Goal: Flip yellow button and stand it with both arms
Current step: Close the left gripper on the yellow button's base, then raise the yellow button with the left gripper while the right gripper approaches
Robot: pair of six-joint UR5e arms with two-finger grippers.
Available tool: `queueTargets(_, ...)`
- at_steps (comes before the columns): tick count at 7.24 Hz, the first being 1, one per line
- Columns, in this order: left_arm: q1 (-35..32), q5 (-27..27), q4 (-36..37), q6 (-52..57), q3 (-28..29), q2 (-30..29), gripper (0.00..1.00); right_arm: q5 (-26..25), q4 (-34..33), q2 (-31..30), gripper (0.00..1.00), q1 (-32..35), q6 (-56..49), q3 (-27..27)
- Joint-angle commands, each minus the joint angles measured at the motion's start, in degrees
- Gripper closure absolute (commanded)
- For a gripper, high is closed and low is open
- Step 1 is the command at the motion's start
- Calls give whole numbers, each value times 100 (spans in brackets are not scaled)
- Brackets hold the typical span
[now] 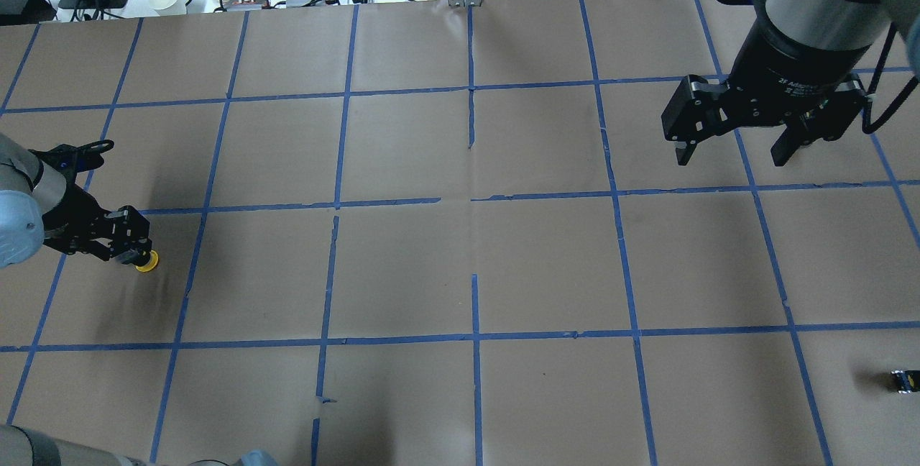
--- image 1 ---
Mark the black switch block at edge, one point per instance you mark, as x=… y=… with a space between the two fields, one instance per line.
x=905 y=381

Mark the white paper cup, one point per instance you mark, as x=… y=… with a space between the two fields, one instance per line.
x=166 y=8

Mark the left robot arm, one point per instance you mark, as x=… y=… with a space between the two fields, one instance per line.
x=42 y=205

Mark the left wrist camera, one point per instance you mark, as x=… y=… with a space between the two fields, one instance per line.
x=72 y=160

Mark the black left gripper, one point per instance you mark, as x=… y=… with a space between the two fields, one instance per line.
x=70 y=212

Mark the yellow push button switch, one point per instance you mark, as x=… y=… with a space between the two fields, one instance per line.
x=149 y=261

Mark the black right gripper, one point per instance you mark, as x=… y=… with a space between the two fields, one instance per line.
x=787 y=63

